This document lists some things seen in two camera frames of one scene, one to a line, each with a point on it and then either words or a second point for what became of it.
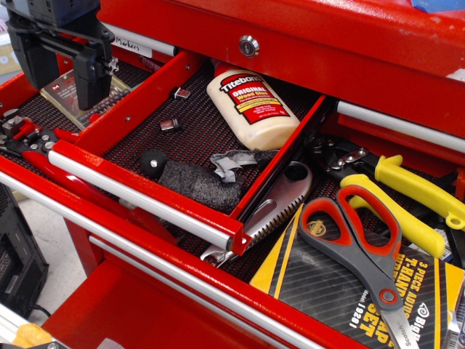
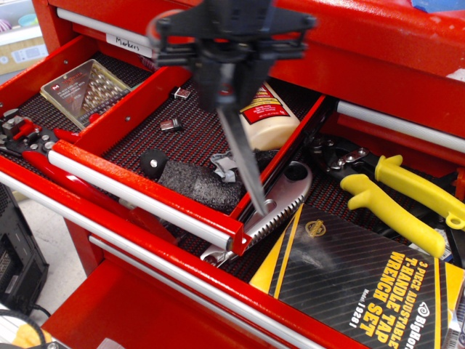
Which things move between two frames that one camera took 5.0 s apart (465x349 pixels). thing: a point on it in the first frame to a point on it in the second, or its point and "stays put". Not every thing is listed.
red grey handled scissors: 377,265 to 232,118
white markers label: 134,47 stays put
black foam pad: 202,180 stays put
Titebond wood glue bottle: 251,109 stays put
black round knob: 152,163 stays put
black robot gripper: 76,24 to 245,34
